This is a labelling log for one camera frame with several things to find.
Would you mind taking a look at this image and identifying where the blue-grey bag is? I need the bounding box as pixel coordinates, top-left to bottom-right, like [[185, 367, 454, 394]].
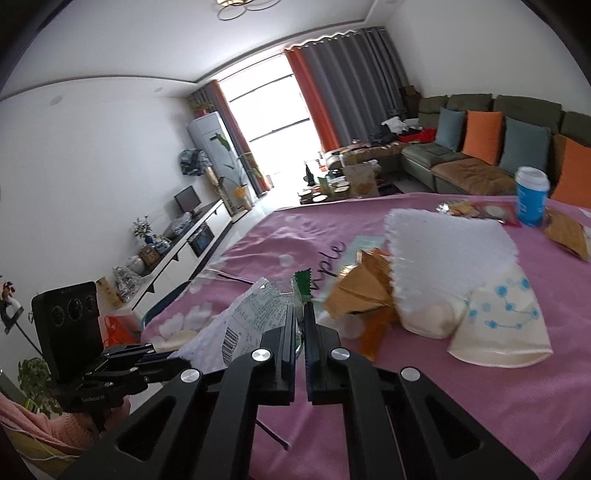
[[178, 148, 213, 177]]

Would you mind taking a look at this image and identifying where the green potted plant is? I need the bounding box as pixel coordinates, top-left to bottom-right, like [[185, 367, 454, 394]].
[[18, 357, 64, 416]]

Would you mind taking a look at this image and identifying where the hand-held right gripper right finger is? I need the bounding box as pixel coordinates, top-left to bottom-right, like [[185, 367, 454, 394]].
[[302, 302, 539, 480]]

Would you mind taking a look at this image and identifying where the small blue-grey cushion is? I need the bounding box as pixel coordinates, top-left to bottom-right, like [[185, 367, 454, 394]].
[[434, 107, 466, 151]]

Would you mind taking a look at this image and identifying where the brown snack packet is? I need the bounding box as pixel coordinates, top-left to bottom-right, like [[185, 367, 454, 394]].
[[542, 210, 591, 262]]

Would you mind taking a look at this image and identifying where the person's left forearm pink sleeve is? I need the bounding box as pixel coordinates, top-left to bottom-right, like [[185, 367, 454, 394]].
[[0, 392, 100, 462]]

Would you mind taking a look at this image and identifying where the brown paper bag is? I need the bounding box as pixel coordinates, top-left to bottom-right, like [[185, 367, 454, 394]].
[[344, 161, 382, 198]]

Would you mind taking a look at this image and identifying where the pile of clothes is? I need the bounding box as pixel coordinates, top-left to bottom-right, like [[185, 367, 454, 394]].
[[369, 115, 437, 145]]

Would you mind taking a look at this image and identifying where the orange plastic bag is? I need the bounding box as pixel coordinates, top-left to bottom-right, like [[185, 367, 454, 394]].
[[104, 315, 140, 348]]

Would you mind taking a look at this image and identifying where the white crumpled tissue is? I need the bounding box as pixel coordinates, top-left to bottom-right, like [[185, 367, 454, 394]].
[[402, 295, 469, 341]]

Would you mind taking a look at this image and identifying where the paper cup with blue dots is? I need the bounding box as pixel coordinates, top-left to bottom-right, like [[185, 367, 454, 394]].
[[445, 265, 553, 368]]

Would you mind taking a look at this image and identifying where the white textured packet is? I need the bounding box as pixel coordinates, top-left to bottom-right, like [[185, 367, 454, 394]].
[[383, 209, 519, 337]]

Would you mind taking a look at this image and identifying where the orange curtain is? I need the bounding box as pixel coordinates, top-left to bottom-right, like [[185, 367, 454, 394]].
[[284, 46, 343, 154], [210, 80, 274, 195]]

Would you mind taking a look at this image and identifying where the green sofa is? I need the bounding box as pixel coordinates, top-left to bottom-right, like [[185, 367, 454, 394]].
[[323, 92, 591, 208]]

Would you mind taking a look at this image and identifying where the person's left hand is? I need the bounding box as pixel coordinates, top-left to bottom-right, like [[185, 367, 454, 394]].
[[95, 396, 134, 437]]

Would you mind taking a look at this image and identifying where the large blue-grey cushion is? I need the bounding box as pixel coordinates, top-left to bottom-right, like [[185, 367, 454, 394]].
[[499, 116, 552, 176]]

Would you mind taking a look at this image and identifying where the orange cushion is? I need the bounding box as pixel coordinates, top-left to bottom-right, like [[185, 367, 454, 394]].
[[551, 137, 591, 208], [462, 110, 504, 165]]

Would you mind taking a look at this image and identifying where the grey curtain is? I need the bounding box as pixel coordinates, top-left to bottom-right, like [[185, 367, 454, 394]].
[[300, 27, 411, 148]]

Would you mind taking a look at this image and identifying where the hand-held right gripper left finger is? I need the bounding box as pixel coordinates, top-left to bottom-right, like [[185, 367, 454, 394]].
[[58, 302, 298, 480]]

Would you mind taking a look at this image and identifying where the red-edged snack packet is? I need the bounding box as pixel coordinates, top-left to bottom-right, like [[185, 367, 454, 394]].
[[475, 200, 523, 228]]

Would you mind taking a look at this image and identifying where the flower vase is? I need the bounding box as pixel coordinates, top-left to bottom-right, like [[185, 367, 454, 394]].
[[133, 216, 156, 246]]

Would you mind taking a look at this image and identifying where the white barcode plastic wrapper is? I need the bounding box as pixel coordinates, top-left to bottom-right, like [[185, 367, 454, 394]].
[[168, 277, 296, 370]]

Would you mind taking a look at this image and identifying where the ring ceiling lamp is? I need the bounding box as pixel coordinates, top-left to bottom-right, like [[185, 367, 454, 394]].
[[213, 0, 282, 21]]

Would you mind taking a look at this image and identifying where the white standing air conditioner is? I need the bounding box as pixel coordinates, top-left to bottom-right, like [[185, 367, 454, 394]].
[[187, 112, 254, 210]]

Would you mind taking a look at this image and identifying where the pink printed blanket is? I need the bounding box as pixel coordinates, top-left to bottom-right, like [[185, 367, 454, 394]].
[[139, 191, 591, 480]]

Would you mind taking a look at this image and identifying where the cluttered coffee table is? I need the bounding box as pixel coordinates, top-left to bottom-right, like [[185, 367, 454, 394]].
[[298, 159, 394, 205]]

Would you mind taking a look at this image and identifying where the white TV cabinet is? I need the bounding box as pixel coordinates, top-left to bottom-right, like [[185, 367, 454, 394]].
[[115, 198, 234, 315]]

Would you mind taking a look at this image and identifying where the black monitor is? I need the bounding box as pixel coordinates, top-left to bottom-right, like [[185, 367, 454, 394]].
[[174, 186, 202, 214]]

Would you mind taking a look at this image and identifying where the clear cracker packet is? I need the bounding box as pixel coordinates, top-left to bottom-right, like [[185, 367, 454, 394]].
[[436, 199, 485, 219]]

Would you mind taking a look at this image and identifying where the blue cup with white lid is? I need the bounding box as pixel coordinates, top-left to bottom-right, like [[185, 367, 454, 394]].
[[514, 166, 551, 228]]

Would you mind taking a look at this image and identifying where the brown sofa seat pad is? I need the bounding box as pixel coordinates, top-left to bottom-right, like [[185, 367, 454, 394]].
[[436, 154, 518, 186]]

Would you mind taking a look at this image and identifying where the gold foil wrapper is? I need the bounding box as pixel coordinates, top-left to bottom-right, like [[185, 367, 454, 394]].
[[323, 249, 398, 324]]

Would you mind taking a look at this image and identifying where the tall leafy plant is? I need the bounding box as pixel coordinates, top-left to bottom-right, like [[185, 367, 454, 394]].
[[210, 131, 260, 191]]

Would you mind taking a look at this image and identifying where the small green serrated wrapper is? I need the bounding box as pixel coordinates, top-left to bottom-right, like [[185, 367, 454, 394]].
[[292, 270, 315, 306]]

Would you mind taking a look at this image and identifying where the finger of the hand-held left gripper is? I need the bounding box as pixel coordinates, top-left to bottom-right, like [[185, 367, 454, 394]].
[[131, 349, 186, 385]]

